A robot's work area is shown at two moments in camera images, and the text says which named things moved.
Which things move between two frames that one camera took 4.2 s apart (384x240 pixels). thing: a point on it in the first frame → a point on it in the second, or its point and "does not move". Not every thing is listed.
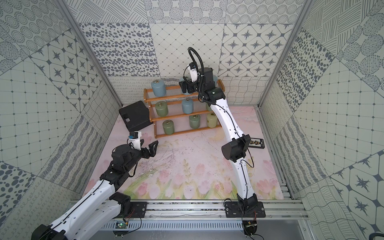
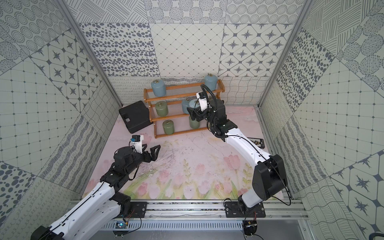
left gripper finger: (152, 148) → (154, 152)
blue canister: (158, 87) does not move
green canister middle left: (162, 108) does not move
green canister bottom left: (168, 127) does not move
